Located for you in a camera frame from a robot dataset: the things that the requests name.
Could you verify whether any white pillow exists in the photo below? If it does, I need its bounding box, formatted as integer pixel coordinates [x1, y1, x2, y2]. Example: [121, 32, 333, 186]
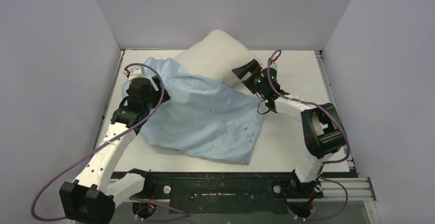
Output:
[173, 30, 263, 87]

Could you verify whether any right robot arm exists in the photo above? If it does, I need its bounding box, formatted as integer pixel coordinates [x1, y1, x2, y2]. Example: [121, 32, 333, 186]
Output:
[232, 59, 348, 197]

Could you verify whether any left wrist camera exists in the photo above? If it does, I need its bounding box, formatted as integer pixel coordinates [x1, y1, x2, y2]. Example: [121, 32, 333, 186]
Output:
[123, 65, 146, 80]

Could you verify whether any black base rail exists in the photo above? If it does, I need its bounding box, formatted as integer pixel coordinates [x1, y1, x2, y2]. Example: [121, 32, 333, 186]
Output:
[132, 172, 349, 217]

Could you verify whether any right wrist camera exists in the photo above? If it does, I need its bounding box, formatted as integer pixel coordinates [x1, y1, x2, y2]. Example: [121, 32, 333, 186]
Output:
[269, 59, 278, 70]

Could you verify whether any light blue pillowcase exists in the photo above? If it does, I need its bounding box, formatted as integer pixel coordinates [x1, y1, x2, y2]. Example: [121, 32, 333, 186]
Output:
[140, 57, 265, 165]

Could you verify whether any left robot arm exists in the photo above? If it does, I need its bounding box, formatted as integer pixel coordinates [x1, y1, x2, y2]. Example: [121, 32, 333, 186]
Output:
[59, 76, 170, 223]

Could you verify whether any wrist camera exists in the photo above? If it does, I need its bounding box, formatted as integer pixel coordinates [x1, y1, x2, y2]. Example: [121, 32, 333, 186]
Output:
[269, 59, 278, 70]
[123, 65, 146, 80]

